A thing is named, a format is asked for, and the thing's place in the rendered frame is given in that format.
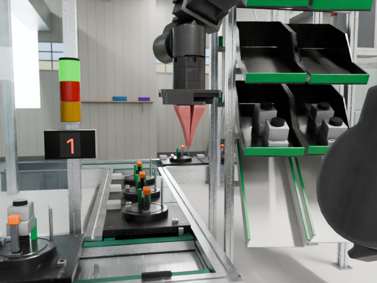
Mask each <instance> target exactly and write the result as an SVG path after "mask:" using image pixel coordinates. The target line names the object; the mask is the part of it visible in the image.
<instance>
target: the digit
mask: <svg viewBox="0 0 377 283"><path fill-rule="evenodd" d="M59 140H60V157H81V150H80V133H59Z"/></svg>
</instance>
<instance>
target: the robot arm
mask: <svg viewBox="0 0 377 283"><path fill-rule="evenodd" d="M238 2H239V0H173V2H172V3H174V8H173V11H172V14H173V15H175V16H176V17H173V19H172V22H171V23H169V24H168V25H166V26H165V28H164V30H163V33H162V34H161V35H159V36H158V37H156V39H155V40H154V43H153V53H154V55H155V58H156V59H157V60H158V61H160V62H161V63H173V85H172V86H173V89H159V90H158V96H159V97H162V99H163V104H173V108H174V110H175V112H176V115H177V117H178V120H179V122H180V124H181V126H182V130H183V135H184V138H185V143H186V146H188V147H190V146H191V144H192V140H193V137H194V133H195V130H196V128H197V125H198V123H199V121H200V119H201V117H202V115H203V113H204V111H205V105H206V104H213V99H214V98H215V97H216V98H221V90H210V89H205V60H206V33H207V34H212V33H216V32H218V31H219V30H220V27H221V24H222V21H223V18H224V17H225V16H227V15H228V14H229V10H230V9H231V8H232V7H233V6H234V5H236V4H237V3H238ZM316 194H317V199H318V203H319V207H320V210H321V213H322V215H323V216H324V218H325V220H326V222H327V223H328V225H329V226H330V227H331V228H332V229H333V230H334V231H335V232H336V233H337V234H338V235H340V236H341V237H342V238H344V239H346V240H348V241H350V242H352V243H353V247H352V248H351V249H350V250H348V252H347V254H348V256H349V257H350V258H352V259H356V260H359V261H364V262H373V261H377V85H376V86H372V87H370V88H368V91H367V94H366V98H365V101H364V105H363V107H362V110H361V114H360V117H359V120H358V123H357V124H356V125H355V126H353V127H351V128H349V129H348V130H346V131H345V132H344V133H343V134H342V135H340V136H339V137H338V138H337V139H336V140H335V141H334V143H333V144H332V145H331V146H330V147H329V149H328V150H327V152H326V154H325V156H324V158H323V160H322V162H321V164H320V167H319V171H318V176H317V181H316Z"/></svg>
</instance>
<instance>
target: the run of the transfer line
mask: <svg viewBox="0 0 377 283"><path fill-rule="evenodd" d="M137 161H141V162H142V165H143V171H145V174H146V175H150V159H122V160H99V161H81V187H82V188H91V187H100V184H101V182H102V178H103V175H104V172H105V171H108V172H110V171H113V173H121V174H122V177H125V174H127V173H129V175H134V165H137ZM154 166H157V167H156V169H157V172H158V173H159V170H163V171H164V169H167V170H168V172H169V173H170V174H171V176H172V177H173V179H174V180H175V182H176V183H177V184H193V183H208V182H209V165H179V166H164V167H163V166H162V164H161V163H160V162H159V159H151V175H153V172H154ZM235 180H238V172H237V164H235ZM220 182H224V164H220Z"/></svg>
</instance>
